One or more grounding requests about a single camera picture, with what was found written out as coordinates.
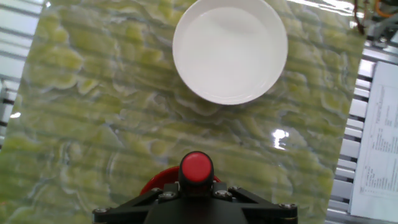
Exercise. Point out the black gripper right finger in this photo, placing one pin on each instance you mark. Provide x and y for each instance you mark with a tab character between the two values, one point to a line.
267	214

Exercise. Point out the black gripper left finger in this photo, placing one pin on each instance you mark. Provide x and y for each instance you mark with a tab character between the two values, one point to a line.
124	214

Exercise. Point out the black ladle spoon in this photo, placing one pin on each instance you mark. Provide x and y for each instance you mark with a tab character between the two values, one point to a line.
196	168

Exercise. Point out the red bowl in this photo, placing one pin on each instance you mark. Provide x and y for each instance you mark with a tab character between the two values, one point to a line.
161	180

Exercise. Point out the white bowl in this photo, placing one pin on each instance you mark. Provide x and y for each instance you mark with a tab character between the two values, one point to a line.
230	53

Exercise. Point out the green marble pattern mat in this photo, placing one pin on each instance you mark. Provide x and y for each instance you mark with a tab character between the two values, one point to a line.
93	124

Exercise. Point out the printed table paper sheet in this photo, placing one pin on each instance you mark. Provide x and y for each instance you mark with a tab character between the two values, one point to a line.
379	149

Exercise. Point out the small metal bracket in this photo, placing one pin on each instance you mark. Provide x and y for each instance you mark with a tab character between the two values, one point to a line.
382	29

